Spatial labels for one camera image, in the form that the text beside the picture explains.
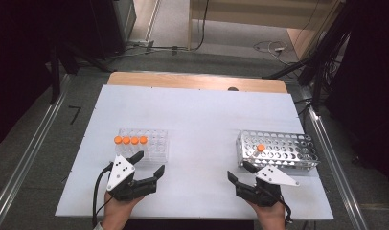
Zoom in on perforated metal tube rack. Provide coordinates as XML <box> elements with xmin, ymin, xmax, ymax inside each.
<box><xmin>235</xmin><ymin>128</ymin><xmax>321</xmax><ymax>171</ymax></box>

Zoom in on black cabinet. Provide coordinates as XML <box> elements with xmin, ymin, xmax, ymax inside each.
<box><xmin>57</xmin><ymin>0</ymin><xmax>138</xmax><ymax>61</ymax></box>

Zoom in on aluminium floor rail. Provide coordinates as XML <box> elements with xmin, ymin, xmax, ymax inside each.
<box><xmin>0</xmin><ymin>74</ymin><xmax>73</xmax><ymax>226</ymax></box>
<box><xmin>297</xmin><ymin>85</ymin><xmax>370</xmax><ymax>230</ymax></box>

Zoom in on person's left hand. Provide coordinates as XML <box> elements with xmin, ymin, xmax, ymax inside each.
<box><xmin>101</xmin><ymin>191</ymin><xmax>147</xmax><ymax>230</ymax></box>

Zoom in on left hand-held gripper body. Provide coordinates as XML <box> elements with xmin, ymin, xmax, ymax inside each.
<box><xmin>105</xmin><ymin>154</ymin><xmax>159</xmax><ymax>202</ymax></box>

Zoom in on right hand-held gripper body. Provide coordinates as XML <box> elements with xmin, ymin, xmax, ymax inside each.
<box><xmin>235</xmin><ymin>164</ymin><xmax>302</xmax><ymax>208</ymax></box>

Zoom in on person's dark clothing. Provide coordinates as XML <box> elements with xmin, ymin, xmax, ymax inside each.
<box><xmin>123</xmin><ymin>218</ymin><xmax>262</xmax><ymax>230</ymax></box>

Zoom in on left hand-held gripper black cable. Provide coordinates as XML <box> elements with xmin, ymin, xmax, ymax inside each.
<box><xmin>91</xmin><ymin>161</ymin><xmax>116</xmax><ymax>228</ymax></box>

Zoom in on hanging black cable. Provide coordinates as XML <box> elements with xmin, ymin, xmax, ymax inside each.
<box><xmin>194</xmin><ymin>0</ymin><xmax>211</xmax><ymax>52</ymax></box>

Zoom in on wooden table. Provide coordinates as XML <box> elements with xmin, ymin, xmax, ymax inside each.
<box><xmin>106</xmin><ymin>71</ymin><xmax>289</xmax><ymax>95</ymax></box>

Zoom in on light wooden furniture frame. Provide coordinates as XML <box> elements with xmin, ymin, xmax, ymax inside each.
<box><xmin>187</xmin><ymin>0</ymin><xmax>348</xmax><ymax>61</ymax></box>

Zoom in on white floor cable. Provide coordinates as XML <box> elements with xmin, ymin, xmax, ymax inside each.
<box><xmin>252</xmin><ymin>39</ymin><xmax>290</xmax><ymax>62</ymax></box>

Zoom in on clear plastic tube rack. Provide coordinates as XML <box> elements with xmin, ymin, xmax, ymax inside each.
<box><xmin>114</xmin><ymin>127</ymin><xmax>170</xmax><ymax>166</ymax></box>

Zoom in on grey power strip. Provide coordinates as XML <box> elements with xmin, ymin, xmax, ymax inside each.
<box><xmin>127</xmin><ymin>39</ymin><xmax>155</xmax><ymax>50</ymax></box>

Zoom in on black stand legs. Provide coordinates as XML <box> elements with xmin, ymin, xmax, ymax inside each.
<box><xmin>49</xmin><ymin>40</ymin><xmax>115</xmax><ymax>105</ymax></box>

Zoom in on person's right hand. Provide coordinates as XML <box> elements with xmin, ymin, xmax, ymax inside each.
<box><xmin>245</xmin><ymin>198</ymin><xmax>288</xmax><ymax>230</ymax></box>

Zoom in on white work board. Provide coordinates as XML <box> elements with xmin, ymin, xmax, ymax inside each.
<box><xmin>55</xmin><ymin>83</ymin><xmax>335</xmax><ymax>221</ymax></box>

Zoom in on black stand with cables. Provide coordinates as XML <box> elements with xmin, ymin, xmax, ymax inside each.
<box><xmin>262</xmin><ymin>0</ymin><xmax>355</xmax><ymax>113</ymax></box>

